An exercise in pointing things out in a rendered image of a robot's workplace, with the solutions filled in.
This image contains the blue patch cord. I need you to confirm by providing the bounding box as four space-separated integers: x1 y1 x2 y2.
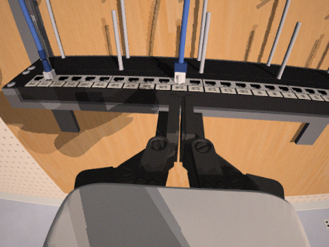
19 0 190 63

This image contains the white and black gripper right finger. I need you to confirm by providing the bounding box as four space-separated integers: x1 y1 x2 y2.
180 95 284 198

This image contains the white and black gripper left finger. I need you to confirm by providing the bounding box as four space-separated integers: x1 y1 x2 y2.
74 94 180 189

